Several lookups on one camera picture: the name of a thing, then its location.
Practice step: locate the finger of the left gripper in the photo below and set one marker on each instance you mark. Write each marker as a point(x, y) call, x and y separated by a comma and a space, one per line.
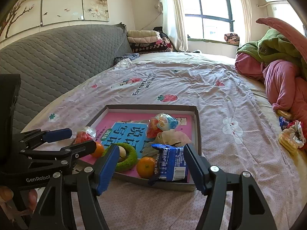
point(38, 137)
point(30, 158)

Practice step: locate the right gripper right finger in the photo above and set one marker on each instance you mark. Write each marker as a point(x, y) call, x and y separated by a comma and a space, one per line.
point(249, 208)

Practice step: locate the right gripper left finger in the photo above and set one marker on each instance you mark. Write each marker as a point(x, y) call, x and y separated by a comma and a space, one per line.
point(54, 210)

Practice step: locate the orange mandarin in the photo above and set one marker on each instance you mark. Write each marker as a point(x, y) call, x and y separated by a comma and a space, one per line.
point(145, 167)
point(99, 150)

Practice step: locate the yellow round object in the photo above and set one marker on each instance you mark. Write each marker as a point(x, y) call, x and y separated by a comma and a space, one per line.
point(122, 153)

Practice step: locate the blue snack packet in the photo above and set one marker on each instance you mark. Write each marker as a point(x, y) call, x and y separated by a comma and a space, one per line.
point(170, 165)

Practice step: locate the cream mesh pouch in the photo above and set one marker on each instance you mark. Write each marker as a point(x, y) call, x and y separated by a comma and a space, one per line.
point(172, 138)

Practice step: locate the person's left hand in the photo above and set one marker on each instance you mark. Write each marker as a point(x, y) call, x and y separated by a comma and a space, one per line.
point(21, 204)

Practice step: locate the red snack bag with bottle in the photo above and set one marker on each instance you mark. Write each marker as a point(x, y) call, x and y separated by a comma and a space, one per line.
point(85, 134)

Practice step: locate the grey quilted headboard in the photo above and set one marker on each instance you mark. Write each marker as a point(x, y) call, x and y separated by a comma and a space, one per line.
point(55, 61)

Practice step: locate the pink strawberry print bedsheet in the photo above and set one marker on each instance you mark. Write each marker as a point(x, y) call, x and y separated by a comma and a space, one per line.
point(239, 132)

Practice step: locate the snack wrappers pile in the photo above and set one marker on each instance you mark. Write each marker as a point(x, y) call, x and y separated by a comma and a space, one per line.
point(293, 133)

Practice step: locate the shallow brown cardboard box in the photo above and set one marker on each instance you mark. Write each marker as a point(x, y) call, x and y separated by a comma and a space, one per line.
point(143, 108)

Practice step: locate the red and blue snack bag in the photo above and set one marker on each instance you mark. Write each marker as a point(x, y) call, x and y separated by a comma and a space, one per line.
point(159, 123)

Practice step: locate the pink quilt pile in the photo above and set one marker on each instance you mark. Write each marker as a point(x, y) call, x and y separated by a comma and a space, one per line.
point(285, 88)

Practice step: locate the dark folded cloth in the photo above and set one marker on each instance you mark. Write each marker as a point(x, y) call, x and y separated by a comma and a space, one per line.
point(130, 56)

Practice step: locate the stack of folded blankets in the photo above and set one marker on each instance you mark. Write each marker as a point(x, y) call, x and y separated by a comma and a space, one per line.
point(143, 42)

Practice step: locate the green blanket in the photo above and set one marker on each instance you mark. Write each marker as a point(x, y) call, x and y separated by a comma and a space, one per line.
point(274, 46)

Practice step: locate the floral bag on windowsill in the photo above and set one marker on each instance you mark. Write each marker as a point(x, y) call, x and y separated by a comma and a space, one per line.
point(232, 38)

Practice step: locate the white curtain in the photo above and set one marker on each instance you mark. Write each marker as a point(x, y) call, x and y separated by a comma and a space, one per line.
point(173, 23)

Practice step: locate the dusty pink cushion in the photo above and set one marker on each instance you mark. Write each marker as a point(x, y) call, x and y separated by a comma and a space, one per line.
point(293, 35)

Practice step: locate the floral wall painting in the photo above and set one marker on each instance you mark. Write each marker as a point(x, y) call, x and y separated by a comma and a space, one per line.
point(27, 14)

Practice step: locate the window with dark frame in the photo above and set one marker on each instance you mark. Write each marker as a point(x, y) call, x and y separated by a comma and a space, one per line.
point(211, 19)

